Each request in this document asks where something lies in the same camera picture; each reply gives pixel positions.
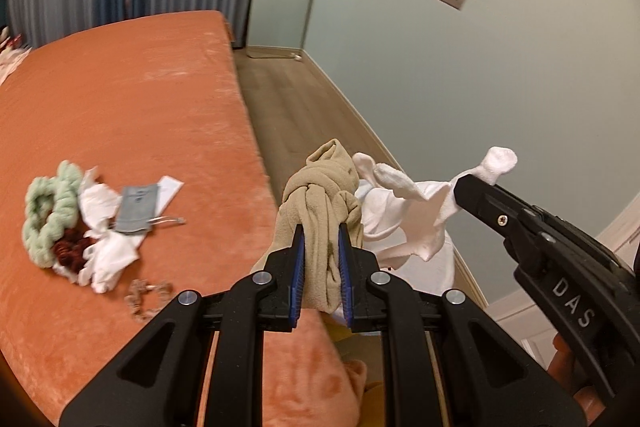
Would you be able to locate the white tissue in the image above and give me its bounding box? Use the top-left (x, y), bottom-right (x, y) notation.
top-left (352, 146), bottom-right (518, 269)

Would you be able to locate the green knitted scrunchie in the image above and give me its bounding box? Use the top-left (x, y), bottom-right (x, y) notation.
top-left (22, 160), bottom-right (84, 269)

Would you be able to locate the pink floral pillow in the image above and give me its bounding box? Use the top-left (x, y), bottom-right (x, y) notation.
top-left (0, 26), bottom-right (30, 83)

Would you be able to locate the beige knotted stocking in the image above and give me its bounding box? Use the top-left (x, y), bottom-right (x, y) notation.
top-left (267, 139), bottom-right (363, 314)

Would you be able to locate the white trash bag liner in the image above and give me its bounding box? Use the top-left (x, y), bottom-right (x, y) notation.
top-left (356, 179), bottom-right (454, 295)

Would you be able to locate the white paper sachet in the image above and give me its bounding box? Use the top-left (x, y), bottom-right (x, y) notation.
top-left (155, 176), bottom-right (183, 217)

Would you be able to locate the grey fabric pouch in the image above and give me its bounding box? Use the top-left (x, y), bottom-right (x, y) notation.
top-left (113, 184), bottom-right (158, 235)

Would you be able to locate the right hand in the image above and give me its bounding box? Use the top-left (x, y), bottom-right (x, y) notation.
top-left (548, 334), bottom-right (605, 426)

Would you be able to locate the dark red scrunchie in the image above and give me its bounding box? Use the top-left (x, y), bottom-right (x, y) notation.
top-left (52, 228), bottom-right (96, 274)

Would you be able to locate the orange velvet bed cover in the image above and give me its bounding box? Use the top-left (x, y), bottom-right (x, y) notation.
top-left (0, 10), bottom-right (369, 427)

